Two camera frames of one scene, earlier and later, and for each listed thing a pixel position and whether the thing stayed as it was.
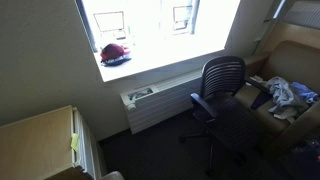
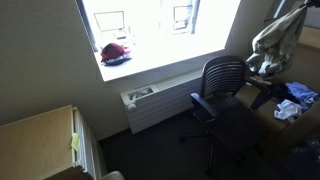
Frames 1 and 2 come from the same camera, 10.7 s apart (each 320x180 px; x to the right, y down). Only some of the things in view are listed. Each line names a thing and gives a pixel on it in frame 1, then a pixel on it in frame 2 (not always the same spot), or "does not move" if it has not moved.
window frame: x=140 y=26 does not move
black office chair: x=224 y=109 does not move
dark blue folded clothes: x=115 y=61 does not move
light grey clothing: x=281 y=92 -> x=274 y=46
